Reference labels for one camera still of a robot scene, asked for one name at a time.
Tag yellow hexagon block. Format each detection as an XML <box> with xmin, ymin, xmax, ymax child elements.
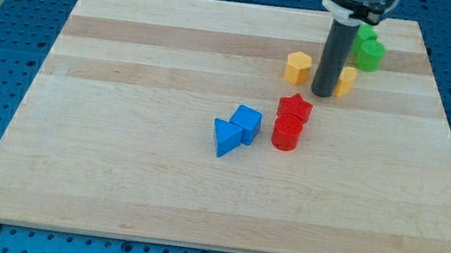
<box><xmin>284</xmin><ymin>51</ymin><xmax>312</xmax><ymax>85</ymax></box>

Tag blue triangle block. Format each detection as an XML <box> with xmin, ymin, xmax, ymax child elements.
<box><xmin>214</xmin><ymin>118</ymin><xmax>242</xmax><ymax>157</ymax></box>

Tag blue cube block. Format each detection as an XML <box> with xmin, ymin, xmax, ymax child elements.
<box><xmin>230</xmin><ymin>104</ymin><xmax>263</xmax><ymax>146</ymax></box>

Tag red cylinder block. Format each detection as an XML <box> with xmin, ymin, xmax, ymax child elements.
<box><xmin>271</xmin><ymin>114</ymin><xmax>304</xmax><ymax>152</ymax></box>

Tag red star block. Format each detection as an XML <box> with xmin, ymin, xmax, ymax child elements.
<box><xmin>276</xmin><ymin>93</ymin><xmax>313</xmax><ymax>124</ymax></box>

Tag light wooden board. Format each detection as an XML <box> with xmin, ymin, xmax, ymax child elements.
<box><xmin>0</xmin><ymin>0</ymin><xmax>451</xmax><ymax>253</ymax></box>

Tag yellow heart block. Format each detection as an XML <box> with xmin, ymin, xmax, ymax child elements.
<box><xmin>332</xmin><ymin>66</ymin><xmax>358</xmax><ymax>97</ymax></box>

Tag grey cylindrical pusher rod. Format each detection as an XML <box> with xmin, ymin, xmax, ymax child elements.
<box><xmin>311</xmin><ymin>20</ymin><xmax>359</xmax><ymax>98</ymax></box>

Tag green cylinder block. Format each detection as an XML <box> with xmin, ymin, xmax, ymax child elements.
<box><xmin>355</xmin><ymin>40</ymin><xmax>386</xmax><ymax>72</ymax></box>

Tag green star block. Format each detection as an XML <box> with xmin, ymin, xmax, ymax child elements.
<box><xmin>351</xmin><ymin>24</ymin><xmax>379</xmax><ymax>55</ymax></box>

